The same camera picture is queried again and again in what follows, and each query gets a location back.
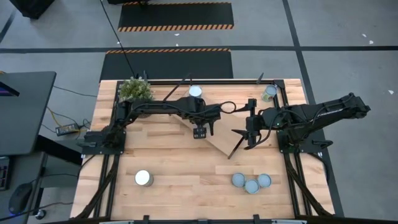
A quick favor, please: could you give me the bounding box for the dark keyboard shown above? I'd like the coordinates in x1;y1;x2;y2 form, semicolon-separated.
0;156;12;191

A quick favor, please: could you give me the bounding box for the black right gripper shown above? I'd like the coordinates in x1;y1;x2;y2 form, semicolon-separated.
231;98;269;150

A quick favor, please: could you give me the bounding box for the grey desk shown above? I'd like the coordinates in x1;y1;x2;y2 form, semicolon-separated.
0;151;49;224

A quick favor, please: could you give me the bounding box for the dark laptop screen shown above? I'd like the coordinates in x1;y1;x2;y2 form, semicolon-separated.
0;81;20;97

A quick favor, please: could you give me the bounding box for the black computer mouse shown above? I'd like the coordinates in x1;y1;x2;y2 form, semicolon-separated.
8;182;34;215

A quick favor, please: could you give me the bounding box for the black hazard striped floor mat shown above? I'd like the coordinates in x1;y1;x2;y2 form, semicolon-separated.
117;1;235;33
99;48;234;80

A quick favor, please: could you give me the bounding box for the blue green peas can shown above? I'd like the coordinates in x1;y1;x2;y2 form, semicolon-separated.
134;169;154;188

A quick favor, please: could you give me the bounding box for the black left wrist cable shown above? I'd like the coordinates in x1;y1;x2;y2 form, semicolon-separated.
217;100;238;114

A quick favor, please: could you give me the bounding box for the artificial plant in slatted pot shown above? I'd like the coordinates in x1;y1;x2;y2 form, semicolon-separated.
119;77;155;119

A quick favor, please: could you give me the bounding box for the black hanging cable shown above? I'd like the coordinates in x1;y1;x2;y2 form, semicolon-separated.
99;0;137;78

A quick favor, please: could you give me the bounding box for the carrots can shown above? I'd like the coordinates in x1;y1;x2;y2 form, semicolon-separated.
188;85;203;99

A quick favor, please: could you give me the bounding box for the black box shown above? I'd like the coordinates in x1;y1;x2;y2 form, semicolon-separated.
8;0;56;20

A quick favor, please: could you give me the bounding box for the black framed wooden shelf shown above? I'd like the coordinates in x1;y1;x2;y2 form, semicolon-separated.
164;73;249;160

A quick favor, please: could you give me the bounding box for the teal box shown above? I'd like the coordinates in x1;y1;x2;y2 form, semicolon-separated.
231;172;247;188

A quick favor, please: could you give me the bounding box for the black aluminium rig frame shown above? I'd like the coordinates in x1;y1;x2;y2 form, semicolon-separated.
74;79;345;224

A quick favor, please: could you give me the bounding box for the yellow cable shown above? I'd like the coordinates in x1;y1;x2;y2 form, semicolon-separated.
46;107;65;127

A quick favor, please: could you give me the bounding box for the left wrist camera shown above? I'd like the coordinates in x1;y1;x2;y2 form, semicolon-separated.
193;126;208;139

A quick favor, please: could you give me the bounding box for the black power adapter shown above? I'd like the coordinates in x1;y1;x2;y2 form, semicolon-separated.
55;123;80;137

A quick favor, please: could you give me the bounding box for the black desk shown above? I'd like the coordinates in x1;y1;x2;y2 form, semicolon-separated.
0;70;57;156

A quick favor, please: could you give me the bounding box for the thin black floor cable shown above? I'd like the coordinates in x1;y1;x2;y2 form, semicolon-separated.
52;85;98;98

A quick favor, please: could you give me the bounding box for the teal tuna can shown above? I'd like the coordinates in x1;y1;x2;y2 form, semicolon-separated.
257;173;272;189
244;179;261;195

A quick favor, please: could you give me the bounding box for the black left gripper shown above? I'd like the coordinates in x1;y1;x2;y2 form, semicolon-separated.
194;104;222;136

